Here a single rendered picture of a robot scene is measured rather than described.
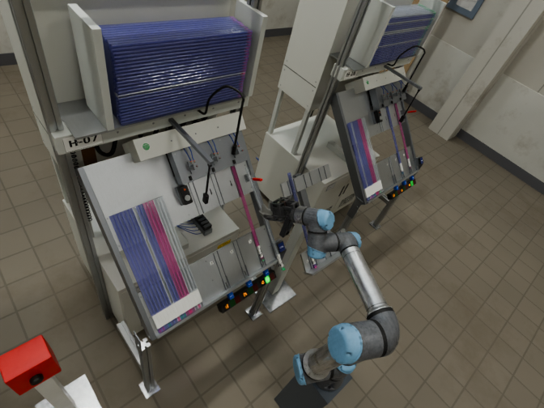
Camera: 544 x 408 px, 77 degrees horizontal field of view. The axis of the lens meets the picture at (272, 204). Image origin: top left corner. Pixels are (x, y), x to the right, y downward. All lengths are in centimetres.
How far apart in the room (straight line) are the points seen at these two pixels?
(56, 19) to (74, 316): 167
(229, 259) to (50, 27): 106
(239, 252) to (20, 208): 183
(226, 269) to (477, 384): 198
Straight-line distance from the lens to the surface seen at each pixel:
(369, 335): 116
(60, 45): 130
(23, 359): 152
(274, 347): 234
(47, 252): 270
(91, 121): 129
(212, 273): 156
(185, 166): 140
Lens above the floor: 214
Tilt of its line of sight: 46 degrees down
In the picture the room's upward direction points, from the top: 18 degrees clockwise
